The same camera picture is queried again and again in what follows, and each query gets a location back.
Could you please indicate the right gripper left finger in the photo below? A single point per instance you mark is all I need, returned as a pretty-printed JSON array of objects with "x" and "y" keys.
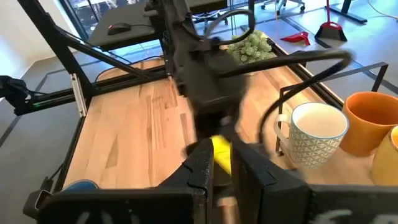
[{"x": 124, "y": 205}]

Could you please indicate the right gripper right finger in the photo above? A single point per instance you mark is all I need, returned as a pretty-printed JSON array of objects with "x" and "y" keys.
[{"x": 280, "y": 202}]

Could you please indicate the blue mug white band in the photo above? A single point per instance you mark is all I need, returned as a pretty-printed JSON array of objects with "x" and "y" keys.
[{"x": 81, "y": 185}]

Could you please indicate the teal flower patterned mug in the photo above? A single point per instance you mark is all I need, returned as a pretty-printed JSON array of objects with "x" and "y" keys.
[{"x": 311, "y": 146}]

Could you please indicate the plain orange mug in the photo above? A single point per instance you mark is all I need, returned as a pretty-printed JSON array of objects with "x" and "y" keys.
[{"x": 363, "y": 130}]

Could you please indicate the yellow mug brown rim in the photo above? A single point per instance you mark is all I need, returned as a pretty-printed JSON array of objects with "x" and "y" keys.
[{"x": 387, "y": 161}]

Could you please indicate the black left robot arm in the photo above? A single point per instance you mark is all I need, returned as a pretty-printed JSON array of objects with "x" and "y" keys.
[{"x": 177, "y": 31}]

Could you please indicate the small yellow tag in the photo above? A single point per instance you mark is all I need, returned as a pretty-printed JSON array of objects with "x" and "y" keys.
[{"x": 221, "y": 152}]

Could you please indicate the green potted plant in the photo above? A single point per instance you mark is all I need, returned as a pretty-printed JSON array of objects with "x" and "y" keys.
[{"x": 252, "y": 46}]

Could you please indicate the red dustpan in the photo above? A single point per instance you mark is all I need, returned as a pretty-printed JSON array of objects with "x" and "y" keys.
[{"x": 297, "y": 37}]

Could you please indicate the grey desk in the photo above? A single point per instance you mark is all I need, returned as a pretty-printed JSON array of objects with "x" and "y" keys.
[{"x": 130, "y": 15}]

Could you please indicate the black computer mouse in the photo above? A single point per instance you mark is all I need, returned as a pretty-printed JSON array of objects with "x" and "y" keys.
[{"x": 118, "y": 28}]

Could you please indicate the office chair base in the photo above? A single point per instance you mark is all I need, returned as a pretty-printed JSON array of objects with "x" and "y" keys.
[{"x": 283, "y": 3}]

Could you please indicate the red broom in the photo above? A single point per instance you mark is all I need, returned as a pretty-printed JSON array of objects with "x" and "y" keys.
[{"x": 331, "y": 31}]

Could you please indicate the black desk leg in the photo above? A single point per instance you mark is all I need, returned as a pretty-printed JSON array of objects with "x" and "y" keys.
[{"x": 348, "y": 12}]

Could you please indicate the thin black shelf rack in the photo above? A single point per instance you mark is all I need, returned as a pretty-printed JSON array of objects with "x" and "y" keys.
[{"x": 381, "y": 74}]

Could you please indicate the white frame bracket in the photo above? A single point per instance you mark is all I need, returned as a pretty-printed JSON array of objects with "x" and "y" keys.
[{"x": 78, "y": 93}]

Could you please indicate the black aluminium rig frame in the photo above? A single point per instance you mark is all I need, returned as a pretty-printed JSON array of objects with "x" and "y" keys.
[{"x": 56, "y": 43}]

